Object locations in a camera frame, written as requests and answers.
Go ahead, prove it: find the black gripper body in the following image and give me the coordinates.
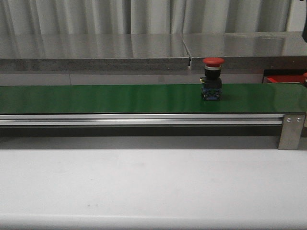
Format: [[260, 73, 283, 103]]
[[302, 31, 307, 42]]

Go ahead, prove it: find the red push button edge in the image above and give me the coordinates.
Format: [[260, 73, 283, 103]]
[[200, 57, 224, 100]]

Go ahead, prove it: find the right steel counter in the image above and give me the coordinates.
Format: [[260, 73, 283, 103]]
[[183, 32, 307, 70]]

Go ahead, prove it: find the steel counter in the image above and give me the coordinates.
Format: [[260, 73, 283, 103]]
[[183, 32, 307, 70], [0, 34, 189, 71]]

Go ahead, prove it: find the red plastic tray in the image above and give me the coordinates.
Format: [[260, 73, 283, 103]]
[[267, 75, 305, 84]]

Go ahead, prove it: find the green conveyor belt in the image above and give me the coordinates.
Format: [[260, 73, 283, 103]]
[[0, 83, 307, 115]]

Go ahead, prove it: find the left steel counter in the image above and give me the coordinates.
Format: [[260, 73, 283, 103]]
[[0, 34, 189, 71]]

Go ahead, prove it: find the grey curtain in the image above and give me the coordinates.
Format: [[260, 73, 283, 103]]
[[0, 0, 292, 35]]

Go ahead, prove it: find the steel conveyor support bracket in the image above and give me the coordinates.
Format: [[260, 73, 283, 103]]
[[278, 114, 306, 150]]

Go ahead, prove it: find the aluminium conveyor side rail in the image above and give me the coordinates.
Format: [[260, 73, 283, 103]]
[[0, 114, 284, 126]]

